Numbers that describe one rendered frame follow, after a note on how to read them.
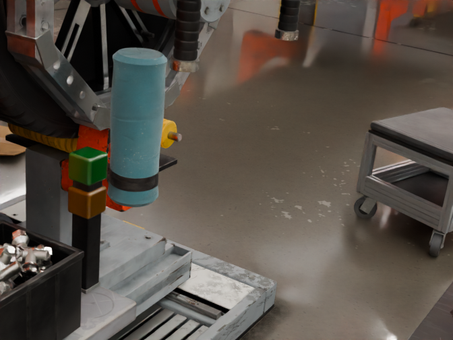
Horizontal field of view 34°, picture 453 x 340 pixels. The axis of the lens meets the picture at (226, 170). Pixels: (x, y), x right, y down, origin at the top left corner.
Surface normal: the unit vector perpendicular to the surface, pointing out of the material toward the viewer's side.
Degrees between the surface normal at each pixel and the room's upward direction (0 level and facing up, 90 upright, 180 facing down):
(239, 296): 0
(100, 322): 0
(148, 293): 90
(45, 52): 90
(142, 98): 88
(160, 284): 90
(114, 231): 0
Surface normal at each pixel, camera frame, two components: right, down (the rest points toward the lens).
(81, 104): 0.85, 0.27
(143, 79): 0.24, 0.35
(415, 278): 0.10, -0.92
